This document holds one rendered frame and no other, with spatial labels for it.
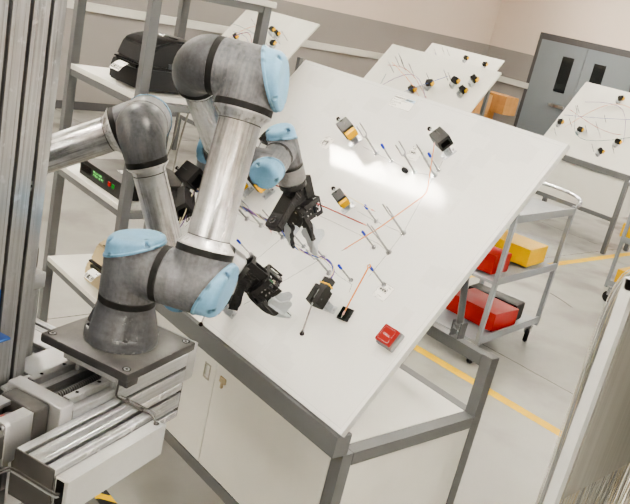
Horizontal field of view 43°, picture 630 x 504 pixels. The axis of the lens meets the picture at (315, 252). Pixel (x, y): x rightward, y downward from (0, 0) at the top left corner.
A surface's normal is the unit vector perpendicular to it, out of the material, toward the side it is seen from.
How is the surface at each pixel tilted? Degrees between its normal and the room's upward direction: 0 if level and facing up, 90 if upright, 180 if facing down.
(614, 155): 50
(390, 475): 90
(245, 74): 75
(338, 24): 90
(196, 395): 90
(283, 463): 90
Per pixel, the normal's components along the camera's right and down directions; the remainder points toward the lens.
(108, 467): 0.87, 0.33
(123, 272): -0.22, 0.25
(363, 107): -0.45, -0.54
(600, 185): -0.72, 0.06
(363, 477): 0.63, 0.36
